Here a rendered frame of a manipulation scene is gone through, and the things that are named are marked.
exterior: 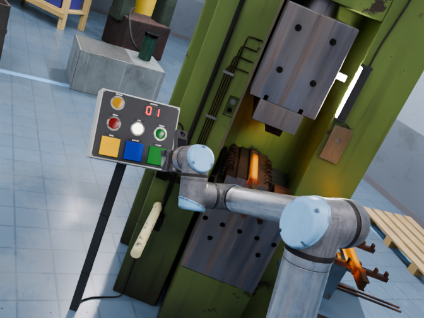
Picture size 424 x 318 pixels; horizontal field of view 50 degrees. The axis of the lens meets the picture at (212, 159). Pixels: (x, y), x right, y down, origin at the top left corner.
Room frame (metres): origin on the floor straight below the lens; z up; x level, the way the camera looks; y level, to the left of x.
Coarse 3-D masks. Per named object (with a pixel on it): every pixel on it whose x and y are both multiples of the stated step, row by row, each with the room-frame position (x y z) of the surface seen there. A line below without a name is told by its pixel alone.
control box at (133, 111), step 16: (112, 96) 1.72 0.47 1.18; (128, 96) 1.75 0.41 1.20; (96, 112) 1.69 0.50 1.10; (112, 112) 1.70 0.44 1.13; (128, 112) 1.73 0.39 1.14; (144, 112) 1.77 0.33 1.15; (160, 112) 1.80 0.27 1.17; (176, 112) 1.84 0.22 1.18; (96, 128) 1.64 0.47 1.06; (128, 128) 1.71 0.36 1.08; (144, 128) 1.75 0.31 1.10; (160, 128) 1.78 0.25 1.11; (176, 128) 1.82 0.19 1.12; (96, 144) 1.61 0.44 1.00; (144, 144) 1.72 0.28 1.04; (160, 144) 1.76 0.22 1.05; (112, 160) 1.63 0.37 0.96; (128, 160) 1.66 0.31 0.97; (144, 160) 1.70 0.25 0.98
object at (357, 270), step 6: (348, 252) 1.70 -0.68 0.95; (354, 252) 1.70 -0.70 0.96; (354, 258) 1.65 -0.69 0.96; (354, 264) 1.61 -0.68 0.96; (354, 270) 1.57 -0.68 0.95; (360, 270) 1.56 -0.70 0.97; (354, 276) 1.56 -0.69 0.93; (360, 276) 1.54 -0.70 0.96; (366, 276) 1.53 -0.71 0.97; (360, 282) 1.52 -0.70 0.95; (366, 282) 1.49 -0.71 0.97; (360, 288) 1.49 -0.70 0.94
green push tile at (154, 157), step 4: (152, 148) 1.73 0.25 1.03; (156, 148) 1.74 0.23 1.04; (160, 148) 1.75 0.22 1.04; (164, 148) 1.76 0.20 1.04; (148, 152) 1.71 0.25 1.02; (152, 152) 1.72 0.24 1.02; (156, 152) 1.73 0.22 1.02; (160, 152) 1.74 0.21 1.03; (148, 156) 1.71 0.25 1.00; (152, 156) 1.71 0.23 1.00; (156, 156) 1.72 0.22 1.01; (160, 156) 1.73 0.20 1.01; (148, 160) 1.70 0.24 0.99; (152, 160) 1.71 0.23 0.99; (156, 160) 1.72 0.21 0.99; (160, 160) 1.73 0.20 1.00; (152, 164) 1.71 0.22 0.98; (156, 164) 1.71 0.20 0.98; (160, 164) 1.72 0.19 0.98
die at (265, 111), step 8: (264, 96) 1.97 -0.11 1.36; (256, 104) 1.96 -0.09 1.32; (264, 104) 1.90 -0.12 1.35; (272, 104) 1.90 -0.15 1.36; (256, 112) 1.90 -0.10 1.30; (264, 112) 1.90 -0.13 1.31; (272, 112) 1.90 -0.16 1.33; (280, 112) 1.90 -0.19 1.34; (288, 112) 1.90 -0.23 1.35; (264, 120) 1.90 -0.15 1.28; (272, 120) 1.90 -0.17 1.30; (280, 120) 1.90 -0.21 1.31; (288, 120) 1.91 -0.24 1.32; (296, 120) 1.91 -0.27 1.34; (280, 128) 1.90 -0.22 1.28; (288, 128) 1.91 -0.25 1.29; (296, 128) 1.91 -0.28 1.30
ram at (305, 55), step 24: (288, 0) 1.98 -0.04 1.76; (288, 24) 1.90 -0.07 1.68; (312, 24) 1.90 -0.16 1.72; (336, 24) 1.91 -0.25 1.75; (264, 48) 2.22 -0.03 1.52; (288, 48) 1.90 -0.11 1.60; (312, 48) 1.90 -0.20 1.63; (336, 48) 1.91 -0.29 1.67; (264, 72) 1.90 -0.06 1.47; (288, 72) 1.90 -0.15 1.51; (312, 72) 1.91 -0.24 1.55; (336, 72) 1.91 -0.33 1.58; (288, 96) 1.90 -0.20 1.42; (312, 96) 1.91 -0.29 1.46
